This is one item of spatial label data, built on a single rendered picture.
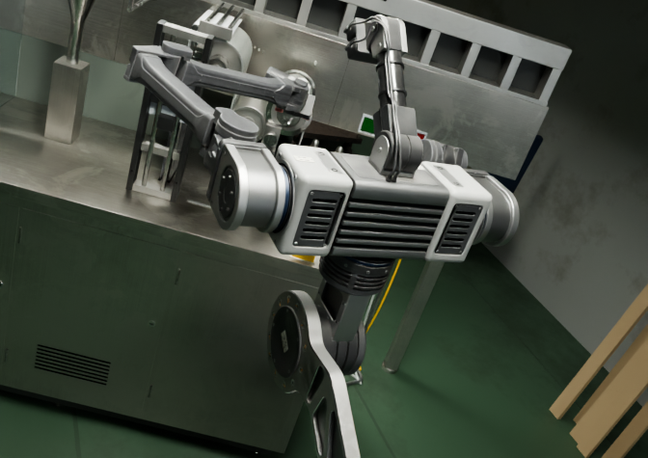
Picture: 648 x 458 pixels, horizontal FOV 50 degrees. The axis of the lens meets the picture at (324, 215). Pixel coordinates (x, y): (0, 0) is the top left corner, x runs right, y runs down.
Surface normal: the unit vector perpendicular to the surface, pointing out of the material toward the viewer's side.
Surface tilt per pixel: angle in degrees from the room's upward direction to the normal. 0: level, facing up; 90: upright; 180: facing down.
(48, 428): 0
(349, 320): 90
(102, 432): 0
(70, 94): 90
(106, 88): 90
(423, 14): 90
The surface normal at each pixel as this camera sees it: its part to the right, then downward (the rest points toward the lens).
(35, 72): -0.03, 0.44
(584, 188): -0.89, -0.07
